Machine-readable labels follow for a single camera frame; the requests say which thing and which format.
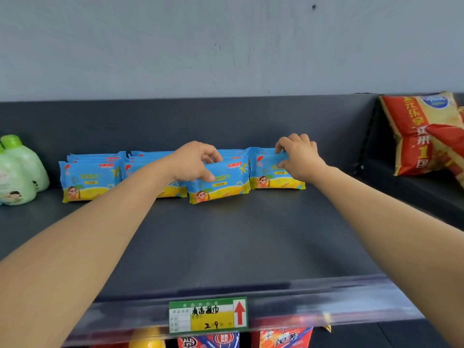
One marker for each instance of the person's left hand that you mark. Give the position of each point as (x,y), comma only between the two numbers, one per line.
(192,163)

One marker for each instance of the person's right hand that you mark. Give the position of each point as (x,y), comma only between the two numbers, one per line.
(304,159)

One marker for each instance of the blue yellow wet wipes pack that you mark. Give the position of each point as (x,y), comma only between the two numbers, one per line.
(268,179)
(228,184)

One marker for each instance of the dark grey store shelf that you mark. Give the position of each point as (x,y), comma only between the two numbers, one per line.
(253,242)

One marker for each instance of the row of blue wipe packets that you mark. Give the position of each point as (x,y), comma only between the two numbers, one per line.
(87,181)

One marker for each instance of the person's right forearm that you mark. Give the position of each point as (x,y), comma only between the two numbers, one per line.
(398,242)

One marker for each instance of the person's left forearm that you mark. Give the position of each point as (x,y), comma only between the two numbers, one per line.
(72,257)

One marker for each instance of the red blue snack box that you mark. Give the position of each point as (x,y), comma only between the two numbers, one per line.
(286,338)

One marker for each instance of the green yellow price tag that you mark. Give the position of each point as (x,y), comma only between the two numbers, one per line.
(206,315)

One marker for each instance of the yellow bottle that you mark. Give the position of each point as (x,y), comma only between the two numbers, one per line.
(146,338)

